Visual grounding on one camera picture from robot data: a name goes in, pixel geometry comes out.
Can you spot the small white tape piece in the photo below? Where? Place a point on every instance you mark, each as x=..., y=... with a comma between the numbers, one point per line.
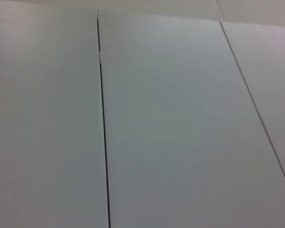
x=100, y=57

